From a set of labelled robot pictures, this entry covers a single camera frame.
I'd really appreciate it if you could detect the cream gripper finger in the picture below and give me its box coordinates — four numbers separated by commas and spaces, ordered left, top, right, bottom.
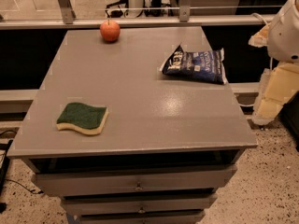
249, 24, 269, 48
251, 62, 299, 125

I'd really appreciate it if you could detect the red apple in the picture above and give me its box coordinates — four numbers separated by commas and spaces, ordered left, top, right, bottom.
100, 20, 121, 42

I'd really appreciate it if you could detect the green and yellow sponge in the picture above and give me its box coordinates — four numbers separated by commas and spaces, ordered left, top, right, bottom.
56, 102, 108, 135

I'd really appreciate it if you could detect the blue chip bag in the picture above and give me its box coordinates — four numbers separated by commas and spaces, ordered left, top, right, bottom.
160, 45, 227, 84

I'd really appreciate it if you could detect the top grey drawer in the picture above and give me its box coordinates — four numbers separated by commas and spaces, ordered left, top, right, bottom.
32, 165, 237, 197

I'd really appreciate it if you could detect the grey drawer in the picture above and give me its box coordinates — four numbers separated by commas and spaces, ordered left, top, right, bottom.
61, 192, 217, 216
32, 165, 237, 197
79, 210, 205, 224

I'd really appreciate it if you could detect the bottom grey drawer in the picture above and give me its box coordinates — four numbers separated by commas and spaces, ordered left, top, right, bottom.
79, 210, 205, 224

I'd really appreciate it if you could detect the middle grey drawer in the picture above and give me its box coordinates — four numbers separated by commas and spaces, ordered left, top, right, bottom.
61, 192, 217, 216

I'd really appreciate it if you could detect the metal railing frame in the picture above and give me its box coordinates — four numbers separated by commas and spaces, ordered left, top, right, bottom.
0, 0, 299, 30

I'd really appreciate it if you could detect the black floor cable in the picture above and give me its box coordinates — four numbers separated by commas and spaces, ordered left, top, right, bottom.
0, 128, 45, 213

